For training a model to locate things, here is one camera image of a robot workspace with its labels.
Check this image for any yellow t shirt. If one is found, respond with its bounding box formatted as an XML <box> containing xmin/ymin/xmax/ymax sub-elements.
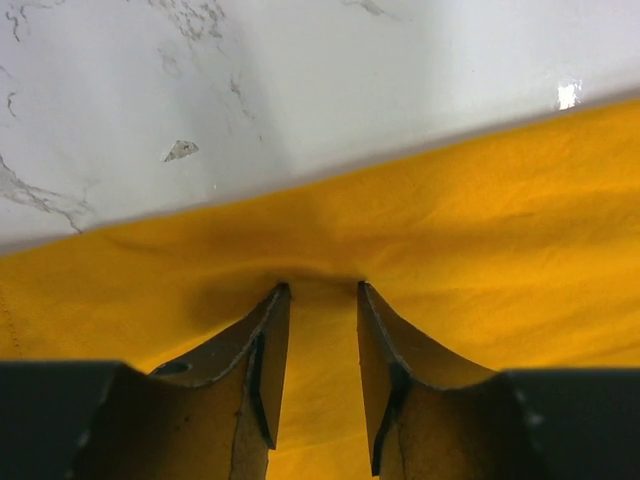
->
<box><xmin>1</xmin><ymin>101</ymin><xmax>639</xmax><ymax>479</ymax></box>

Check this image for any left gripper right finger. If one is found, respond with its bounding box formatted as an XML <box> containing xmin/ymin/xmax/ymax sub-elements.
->
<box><xmin>357</xmin><ymin>282</ymin><xmax>545</xmax><ymax>479</ymax></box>

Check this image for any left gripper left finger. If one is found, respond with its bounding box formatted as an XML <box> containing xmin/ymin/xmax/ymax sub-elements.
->
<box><xmin>74</xmin><ymin>283</ymin><xmax>291</xmax><ymax>479</ymax></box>

